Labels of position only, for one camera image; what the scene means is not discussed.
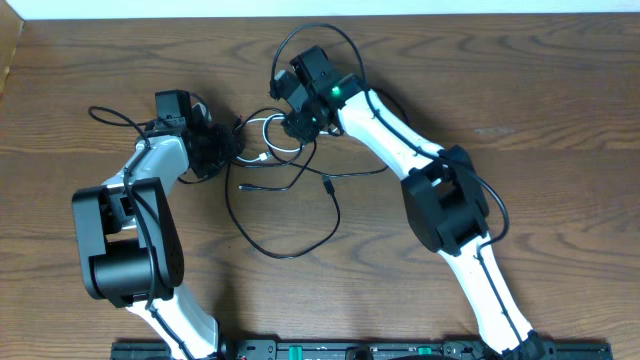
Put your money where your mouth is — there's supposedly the white cable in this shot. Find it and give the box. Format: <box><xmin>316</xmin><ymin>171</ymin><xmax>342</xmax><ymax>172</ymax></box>
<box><xmin>234</xmin><ymin>113</ymin><xmax>331</xmax><ymax>164</ymax></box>

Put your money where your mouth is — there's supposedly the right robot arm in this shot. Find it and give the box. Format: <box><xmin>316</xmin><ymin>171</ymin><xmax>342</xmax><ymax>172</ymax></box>
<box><xmin>270</xmin><ymin>46</ymin><xmax>546</xmax><ymax>359</ymax></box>

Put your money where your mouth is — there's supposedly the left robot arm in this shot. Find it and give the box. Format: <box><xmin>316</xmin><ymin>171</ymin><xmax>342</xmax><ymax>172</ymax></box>
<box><xmin>72</xmin><ymin>90</ymin><xmax>240</xmax><ymax>359</ymax></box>

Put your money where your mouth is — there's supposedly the right camera black cable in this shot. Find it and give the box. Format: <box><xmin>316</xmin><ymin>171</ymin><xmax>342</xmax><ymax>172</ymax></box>
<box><xmin>269</xmin><ymin>22</ymin><xmax>511</xmax><ymax>360</ymax></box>

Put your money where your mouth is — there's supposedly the camera black cable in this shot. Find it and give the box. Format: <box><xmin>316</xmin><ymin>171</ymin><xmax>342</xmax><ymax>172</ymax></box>
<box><xmin>87</xmin><ymin>92</ymin><xmax>214</xmax><ymax>360</ymax></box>
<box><xmin>269</xmin><ymin>22</ymin><xmax>511</xmax><ymax>360</ymax></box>

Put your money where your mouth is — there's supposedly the left camera black cable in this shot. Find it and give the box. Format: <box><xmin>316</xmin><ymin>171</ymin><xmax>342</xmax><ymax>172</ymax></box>
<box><xmin>87</xmin><ymin>92</ymin><xmax>214</xmax><ymax>360</ymax></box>

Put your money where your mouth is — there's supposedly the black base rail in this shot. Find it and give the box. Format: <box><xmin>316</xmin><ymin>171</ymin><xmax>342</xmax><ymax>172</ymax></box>
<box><xmin>109</xmin><ymin>338</ymin><xmax>614</xmax><ymax>360</ymax></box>

